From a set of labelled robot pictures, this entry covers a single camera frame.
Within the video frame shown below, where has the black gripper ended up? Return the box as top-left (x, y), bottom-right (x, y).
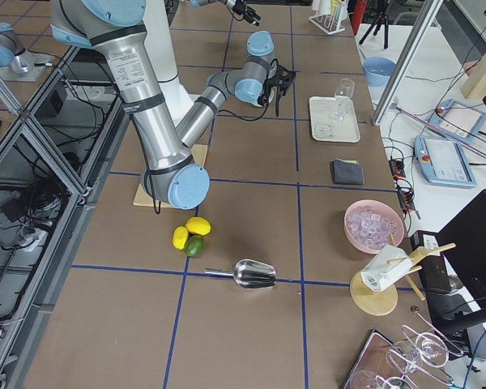
top-left (232, 0), bottom-right (261, 26)
top-left (263, 64), bottom-right (296, 118)

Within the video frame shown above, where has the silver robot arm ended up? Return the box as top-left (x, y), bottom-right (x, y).
top-left (190, 0), bottom-right (261, 27)
top-left (51, 0), bottom-right (296, 210)

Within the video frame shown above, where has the pink bowl of ice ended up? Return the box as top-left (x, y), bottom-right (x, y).
top-left (343, 199), bottom-right (405, 254)

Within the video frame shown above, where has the cream bear tray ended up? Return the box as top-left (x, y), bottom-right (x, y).
top-left (309, 96), bottom-right (360, 143)

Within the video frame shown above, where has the clear wine glass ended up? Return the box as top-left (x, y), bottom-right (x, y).
top-left (330, 78), bottom-right (355, 122)

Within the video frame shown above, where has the wooden cutting board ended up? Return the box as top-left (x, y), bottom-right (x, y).
top-left (133, 144), bottom-right (210, 210)

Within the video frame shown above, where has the dark grey folded cloth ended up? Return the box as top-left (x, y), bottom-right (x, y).
top-left (330, 159), bottom-right (365, 185)

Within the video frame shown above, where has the yellow lemon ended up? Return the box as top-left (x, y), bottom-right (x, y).
top-left (172, 226), bottom-right (190, 250)
top-left (185, 216), bottom-right (211, 236)

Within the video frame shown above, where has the green lime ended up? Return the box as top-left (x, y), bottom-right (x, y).
top-left (184, 235), bottom-right (204, 258)

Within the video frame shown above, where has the near blue teach pendant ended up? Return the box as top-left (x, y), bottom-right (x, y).
top-left (414, 135), bottom-right (476, 188)

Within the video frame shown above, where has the blue teach pendant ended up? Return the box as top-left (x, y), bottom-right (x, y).
top-left (414, 135), bottom-right (476, 188)
top-left (428, 99), bottom-right (486, 143)

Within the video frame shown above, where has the shiny metal scoop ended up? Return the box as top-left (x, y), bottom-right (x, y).
top-left (204, 259), bottom-right (277, 289)

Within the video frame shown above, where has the far blue teach pendant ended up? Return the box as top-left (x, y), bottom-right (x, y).
top-left (428, 99), bottom-right (486, 143)

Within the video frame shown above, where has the wooden stand with carton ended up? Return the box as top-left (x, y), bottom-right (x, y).
top-left (350, 243), bottom-right (456, 316)

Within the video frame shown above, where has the black laptop monitor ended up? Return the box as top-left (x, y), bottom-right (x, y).
top-left (434, 189), bottom-right (486, 335)

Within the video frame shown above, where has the white wire cup rack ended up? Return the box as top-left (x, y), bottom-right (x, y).
top-left (309, 0), bottom-right (348, 36)

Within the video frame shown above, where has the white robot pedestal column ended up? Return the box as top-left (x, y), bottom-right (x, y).
top-left (143, 0), bottom-right (198, 125)

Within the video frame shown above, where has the black camera tripod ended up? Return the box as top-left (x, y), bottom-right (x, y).
top-left (359, 0), bottom-right (390, 49)

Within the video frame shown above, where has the aluminium frame post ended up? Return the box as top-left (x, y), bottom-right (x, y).
top-left (372, 0), bottom-right (443, 126)

